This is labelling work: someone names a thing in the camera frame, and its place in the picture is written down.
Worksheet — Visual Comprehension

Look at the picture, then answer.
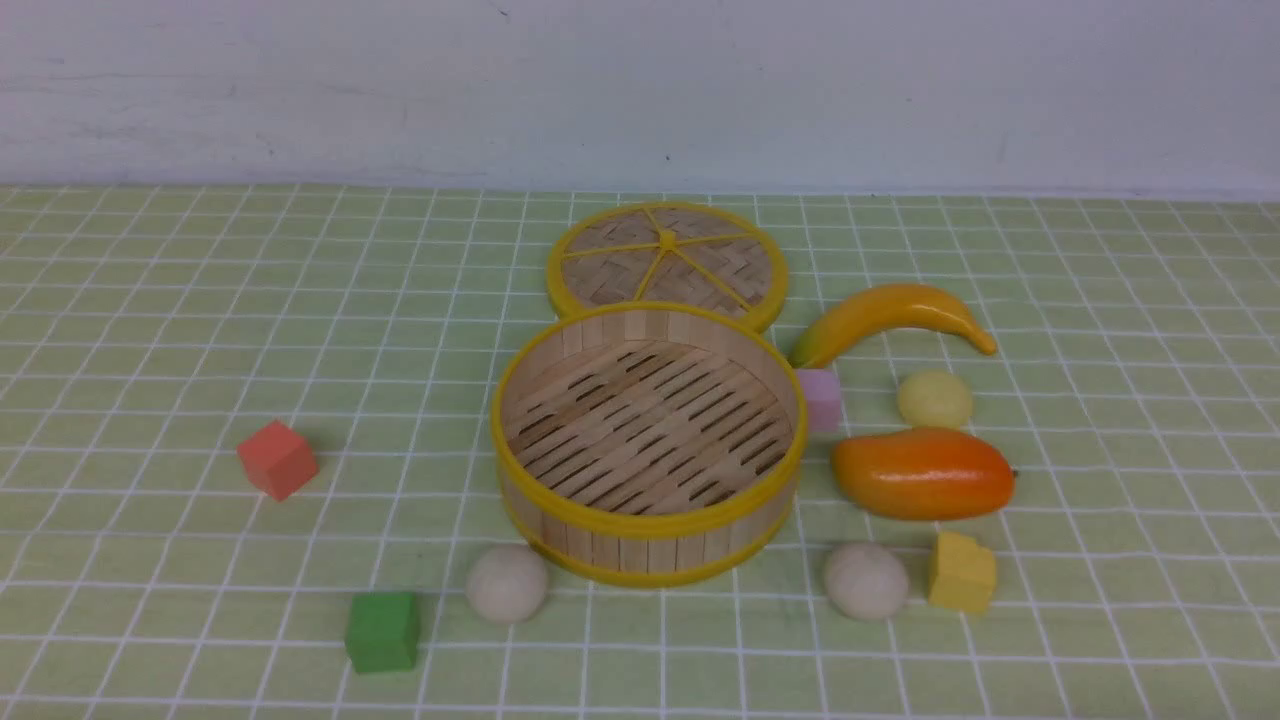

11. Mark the white bun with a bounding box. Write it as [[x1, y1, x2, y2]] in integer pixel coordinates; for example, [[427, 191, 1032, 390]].
[[823, 542, 910, 623], [465, 544, 549, 625]]

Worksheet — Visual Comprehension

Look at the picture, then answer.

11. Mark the pale yellow bun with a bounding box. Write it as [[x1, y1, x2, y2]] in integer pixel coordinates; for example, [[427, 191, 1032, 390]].
[[896, 370, 975, 429]]

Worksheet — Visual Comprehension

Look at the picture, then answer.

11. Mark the bamboo steamer tray yellow rim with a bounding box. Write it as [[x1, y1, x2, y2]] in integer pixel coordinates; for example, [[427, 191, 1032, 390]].
[[490, 302, 808, 588]]

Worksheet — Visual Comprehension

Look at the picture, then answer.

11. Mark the woven bamboo steamer lid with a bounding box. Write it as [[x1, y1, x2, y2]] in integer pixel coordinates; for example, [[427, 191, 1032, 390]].
[[547, 201, 788, 332]]

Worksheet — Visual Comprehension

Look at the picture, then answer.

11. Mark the pink cube block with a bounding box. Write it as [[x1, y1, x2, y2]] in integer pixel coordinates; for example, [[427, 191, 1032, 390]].
[[795, 368, 844, 436]]

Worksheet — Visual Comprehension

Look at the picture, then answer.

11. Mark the yellow toy banana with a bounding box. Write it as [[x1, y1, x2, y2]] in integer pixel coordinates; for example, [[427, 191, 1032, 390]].
[[788, 283, 998, 369]]

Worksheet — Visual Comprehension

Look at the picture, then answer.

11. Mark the orange toy mango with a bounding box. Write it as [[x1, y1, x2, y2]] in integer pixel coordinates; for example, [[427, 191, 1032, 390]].
[[829, 427, 1018, 521]]

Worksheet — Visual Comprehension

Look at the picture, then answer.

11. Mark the red cube block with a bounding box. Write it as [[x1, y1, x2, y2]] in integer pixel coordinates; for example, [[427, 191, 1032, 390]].
[[236, 420, 319, 502]]

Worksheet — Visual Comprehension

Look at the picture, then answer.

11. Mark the green cube block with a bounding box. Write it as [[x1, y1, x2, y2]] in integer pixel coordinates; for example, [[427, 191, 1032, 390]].
[[344, 592, 421, 674]]

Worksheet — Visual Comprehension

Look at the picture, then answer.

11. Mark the yellow cube block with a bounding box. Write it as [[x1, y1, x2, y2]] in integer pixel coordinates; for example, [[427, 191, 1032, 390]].
[[925, 530, 997, 614]]

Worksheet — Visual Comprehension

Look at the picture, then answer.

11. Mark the green checkered tablecloth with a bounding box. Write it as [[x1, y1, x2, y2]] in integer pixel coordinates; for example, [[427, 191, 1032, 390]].
[[1, 186, 1279, 719]]

